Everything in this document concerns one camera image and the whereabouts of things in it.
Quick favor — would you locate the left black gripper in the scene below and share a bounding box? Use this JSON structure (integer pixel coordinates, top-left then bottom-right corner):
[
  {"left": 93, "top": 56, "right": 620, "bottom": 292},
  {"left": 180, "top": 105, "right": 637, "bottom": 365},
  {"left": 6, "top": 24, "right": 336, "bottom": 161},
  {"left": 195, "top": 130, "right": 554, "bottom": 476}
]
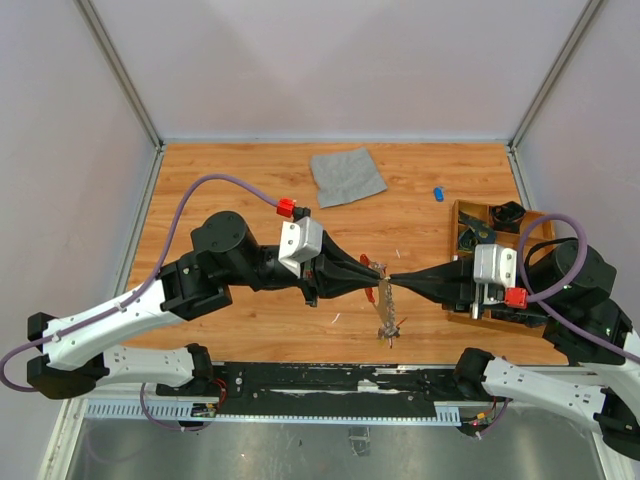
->
[{"left": 225, "top": 230, "right": 382, "bottom": 307}]

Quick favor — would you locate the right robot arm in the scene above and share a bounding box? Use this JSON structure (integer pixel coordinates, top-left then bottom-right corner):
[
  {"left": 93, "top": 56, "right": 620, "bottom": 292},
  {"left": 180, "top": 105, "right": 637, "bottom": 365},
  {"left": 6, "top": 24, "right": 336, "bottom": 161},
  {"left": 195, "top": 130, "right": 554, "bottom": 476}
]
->
[{"left": 390, "top": 238, "right": 639, "bottom": 460}]

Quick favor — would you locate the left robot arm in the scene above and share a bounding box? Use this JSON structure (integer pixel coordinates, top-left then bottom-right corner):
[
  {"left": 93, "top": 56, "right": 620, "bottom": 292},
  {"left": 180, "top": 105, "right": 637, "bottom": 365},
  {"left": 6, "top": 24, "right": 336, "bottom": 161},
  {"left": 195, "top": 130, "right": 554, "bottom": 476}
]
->
[{"left": 27, "top": 211, "right": 380, "bottom": 399}]

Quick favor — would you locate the wooden compartment tray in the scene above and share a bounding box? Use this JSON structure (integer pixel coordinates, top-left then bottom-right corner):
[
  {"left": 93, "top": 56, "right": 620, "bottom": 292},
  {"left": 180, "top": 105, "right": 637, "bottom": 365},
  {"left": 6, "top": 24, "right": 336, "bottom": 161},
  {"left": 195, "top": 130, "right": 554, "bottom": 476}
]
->
[{"left": 449, "top": 200, "right": 545, "bottom": 337}]

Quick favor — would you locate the grey cloth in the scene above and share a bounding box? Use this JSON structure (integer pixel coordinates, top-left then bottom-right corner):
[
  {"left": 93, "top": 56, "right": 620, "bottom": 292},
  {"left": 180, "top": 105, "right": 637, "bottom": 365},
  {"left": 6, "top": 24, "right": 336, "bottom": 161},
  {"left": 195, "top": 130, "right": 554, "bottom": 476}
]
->
[{"left": 310, "top": 147, "right": 387, "bottom": 208}]

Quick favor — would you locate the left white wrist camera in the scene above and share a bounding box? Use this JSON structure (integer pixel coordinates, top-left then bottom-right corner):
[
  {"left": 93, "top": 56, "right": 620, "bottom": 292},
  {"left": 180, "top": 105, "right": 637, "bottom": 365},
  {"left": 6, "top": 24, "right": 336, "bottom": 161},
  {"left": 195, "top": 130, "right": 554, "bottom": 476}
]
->
[{"left": 278, "top": 217, "right": 324, "bottom": 278}]

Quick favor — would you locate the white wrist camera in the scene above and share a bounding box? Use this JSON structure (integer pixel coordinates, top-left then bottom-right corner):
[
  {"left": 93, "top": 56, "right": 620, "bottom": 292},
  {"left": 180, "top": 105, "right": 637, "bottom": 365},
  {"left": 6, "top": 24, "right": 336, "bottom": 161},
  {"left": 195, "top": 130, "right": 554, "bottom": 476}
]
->
[
  {"left": 473, "top": 244, "right": 517, "bottom": 288},
  {"left": 278, "top": 217, "right": 324, "bottom": 278}
]

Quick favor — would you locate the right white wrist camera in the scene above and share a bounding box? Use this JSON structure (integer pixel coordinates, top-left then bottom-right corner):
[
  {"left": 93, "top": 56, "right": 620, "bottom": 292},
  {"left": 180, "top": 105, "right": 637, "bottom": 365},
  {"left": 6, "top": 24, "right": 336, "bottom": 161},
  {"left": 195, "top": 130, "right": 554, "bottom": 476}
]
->
[{"left": 473, "top": 244, "right": 517, "bottom": 288}]

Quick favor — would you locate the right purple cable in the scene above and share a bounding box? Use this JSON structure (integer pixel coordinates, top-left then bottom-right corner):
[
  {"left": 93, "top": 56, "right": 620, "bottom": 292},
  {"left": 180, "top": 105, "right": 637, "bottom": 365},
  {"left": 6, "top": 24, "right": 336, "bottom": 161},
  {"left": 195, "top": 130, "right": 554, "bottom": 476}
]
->
[{"left": 503, "top": 213, "right": 640, "bottom": 366}]

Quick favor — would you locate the black mounting rail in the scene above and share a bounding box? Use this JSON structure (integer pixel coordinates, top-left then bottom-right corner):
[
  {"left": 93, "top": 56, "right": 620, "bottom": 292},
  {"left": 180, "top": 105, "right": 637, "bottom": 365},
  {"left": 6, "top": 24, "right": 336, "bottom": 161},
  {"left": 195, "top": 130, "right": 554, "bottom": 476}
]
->
[{"left": 155, "top": 362, "right": 492, "bottom": 418}]

